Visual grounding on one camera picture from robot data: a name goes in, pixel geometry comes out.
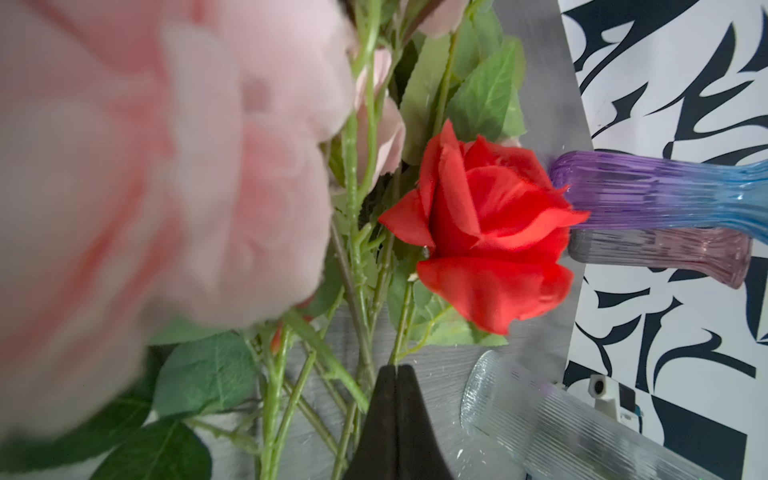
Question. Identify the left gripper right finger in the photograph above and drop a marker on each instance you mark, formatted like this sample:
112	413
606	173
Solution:
418	454

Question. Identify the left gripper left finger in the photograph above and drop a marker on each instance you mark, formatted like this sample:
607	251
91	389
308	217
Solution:
376	456

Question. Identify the clear glass vase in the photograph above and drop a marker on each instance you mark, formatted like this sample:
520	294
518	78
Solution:
550	434

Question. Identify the pink rose stem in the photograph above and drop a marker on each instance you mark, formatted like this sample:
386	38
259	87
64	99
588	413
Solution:
424	63

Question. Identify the blue purple glass vase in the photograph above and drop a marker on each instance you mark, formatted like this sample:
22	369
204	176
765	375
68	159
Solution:
627	192

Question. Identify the dark pink glass vase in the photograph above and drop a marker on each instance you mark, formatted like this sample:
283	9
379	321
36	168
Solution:
720	253

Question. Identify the red rose stem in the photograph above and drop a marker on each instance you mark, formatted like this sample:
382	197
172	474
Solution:
494	227

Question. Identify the pink spray roses bunch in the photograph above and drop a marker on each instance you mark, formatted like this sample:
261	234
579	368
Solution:
166	174

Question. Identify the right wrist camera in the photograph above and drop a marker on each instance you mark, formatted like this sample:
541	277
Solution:
616	401

